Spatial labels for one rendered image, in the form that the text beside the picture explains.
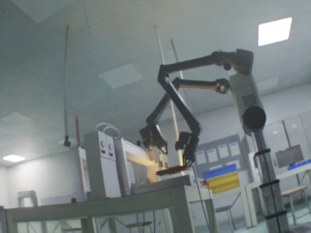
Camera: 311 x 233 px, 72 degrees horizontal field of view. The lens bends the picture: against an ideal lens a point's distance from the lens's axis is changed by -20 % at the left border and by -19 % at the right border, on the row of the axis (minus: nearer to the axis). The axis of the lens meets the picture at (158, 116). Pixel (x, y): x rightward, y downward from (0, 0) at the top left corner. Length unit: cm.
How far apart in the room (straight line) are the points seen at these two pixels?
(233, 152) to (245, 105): 453
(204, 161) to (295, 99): 281
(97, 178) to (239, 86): 108
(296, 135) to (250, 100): 432
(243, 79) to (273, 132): 420
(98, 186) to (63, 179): 621
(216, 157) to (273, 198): 462
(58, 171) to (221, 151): 475
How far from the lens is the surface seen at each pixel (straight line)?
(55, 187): 805
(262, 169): 160
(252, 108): 162
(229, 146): 616
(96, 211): 150
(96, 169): 168
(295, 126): 595
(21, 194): 662
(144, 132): 169
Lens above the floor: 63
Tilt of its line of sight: 21 degrees up
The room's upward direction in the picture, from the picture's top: 11 degrees counter-clockwise
